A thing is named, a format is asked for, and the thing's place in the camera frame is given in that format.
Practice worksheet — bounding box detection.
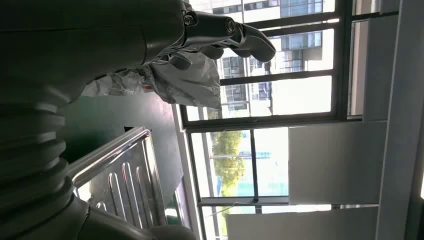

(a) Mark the white window blind panel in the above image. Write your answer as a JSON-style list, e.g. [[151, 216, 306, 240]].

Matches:
[[225, 206, 380, 240], [288, 120, 388, 206]]

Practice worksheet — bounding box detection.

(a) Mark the green tree outside window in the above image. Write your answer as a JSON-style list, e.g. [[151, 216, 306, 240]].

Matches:
[[206, 110, 248, 198]]

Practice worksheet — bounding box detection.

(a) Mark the white window sill ledge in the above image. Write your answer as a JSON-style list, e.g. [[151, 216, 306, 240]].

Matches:
[[171, 104, 205, 240]]

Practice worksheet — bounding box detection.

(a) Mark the electronic scale with steel tray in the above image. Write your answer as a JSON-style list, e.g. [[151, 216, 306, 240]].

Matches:
[[67, 126, 193, 233]]

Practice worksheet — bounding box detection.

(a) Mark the black window frame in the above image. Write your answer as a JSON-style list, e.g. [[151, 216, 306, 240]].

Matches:
[[178, 0, 400, 240]]

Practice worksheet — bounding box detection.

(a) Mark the building outside window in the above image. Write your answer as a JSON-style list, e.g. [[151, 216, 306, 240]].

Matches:
[[188, 0, 335, 117]]

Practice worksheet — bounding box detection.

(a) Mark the grey plastic mail package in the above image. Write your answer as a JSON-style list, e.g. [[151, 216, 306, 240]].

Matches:
[[81, 51, 222, 111]]

